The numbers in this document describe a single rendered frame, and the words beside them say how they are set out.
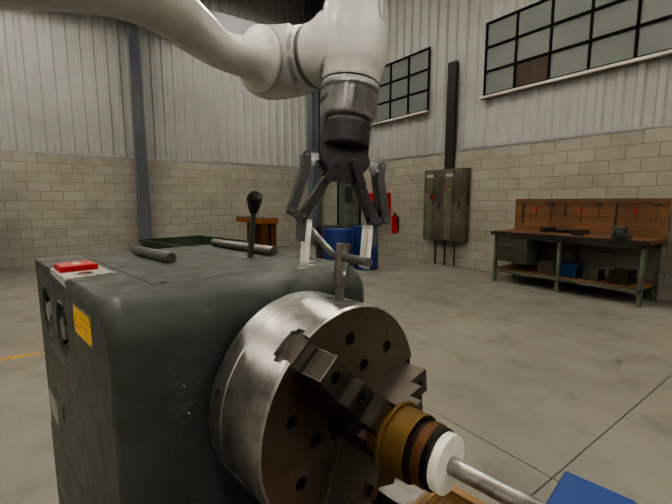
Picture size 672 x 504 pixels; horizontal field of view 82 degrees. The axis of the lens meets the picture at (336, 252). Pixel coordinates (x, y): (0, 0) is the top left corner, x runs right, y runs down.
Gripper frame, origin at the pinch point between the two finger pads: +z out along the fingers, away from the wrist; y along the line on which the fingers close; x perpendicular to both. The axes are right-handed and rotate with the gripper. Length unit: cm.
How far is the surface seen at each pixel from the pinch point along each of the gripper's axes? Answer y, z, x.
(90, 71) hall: 288, -316, -946
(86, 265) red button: 40.2, 6.9, -23.9
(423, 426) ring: -6.6, 19.3, 18.8
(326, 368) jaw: 5.1, 13.1, 15.2
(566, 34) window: -504, -355, -433
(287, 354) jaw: 9.0, 12.8, 11.0
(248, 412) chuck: 13.3, 19.6, 11.6
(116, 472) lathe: 28.7, 30.9, 2.7
